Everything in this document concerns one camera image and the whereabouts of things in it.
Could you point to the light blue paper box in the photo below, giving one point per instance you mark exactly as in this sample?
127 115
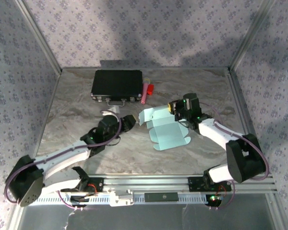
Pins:
168 136

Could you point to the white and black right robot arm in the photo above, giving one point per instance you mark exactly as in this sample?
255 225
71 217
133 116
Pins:
213 134

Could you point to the small black rectangular device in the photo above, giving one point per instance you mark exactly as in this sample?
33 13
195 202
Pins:
160 197

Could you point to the controller board with lit LED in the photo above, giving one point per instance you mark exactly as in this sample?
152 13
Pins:
213 200

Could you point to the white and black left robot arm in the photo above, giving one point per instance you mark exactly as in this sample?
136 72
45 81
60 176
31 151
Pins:
62 153

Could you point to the red block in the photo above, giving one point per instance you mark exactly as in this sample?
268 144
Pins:
150 89

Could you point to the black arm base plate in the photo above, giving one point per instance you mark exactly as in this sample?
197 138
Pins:
98 184
194 183

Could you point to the aluminium frame rail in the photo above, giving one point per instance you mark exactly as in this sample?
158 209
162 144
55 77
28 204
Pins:
243 115
182 68
45 119

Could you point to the wide aluminium base rail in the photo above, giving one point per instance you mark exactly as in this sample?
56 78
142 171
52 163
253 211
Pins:
146 183

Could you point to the controller board without lit LED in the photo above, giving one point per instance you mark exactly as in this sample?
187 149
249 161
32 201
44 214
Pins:
78 198

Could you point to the aluminium frame post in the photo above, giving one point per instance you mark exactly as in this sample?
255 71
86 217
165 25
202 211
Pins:
39 36
252 36

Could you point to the white printed plastic part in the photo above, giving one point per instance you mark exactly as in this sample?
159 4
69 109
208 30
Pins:
117 200

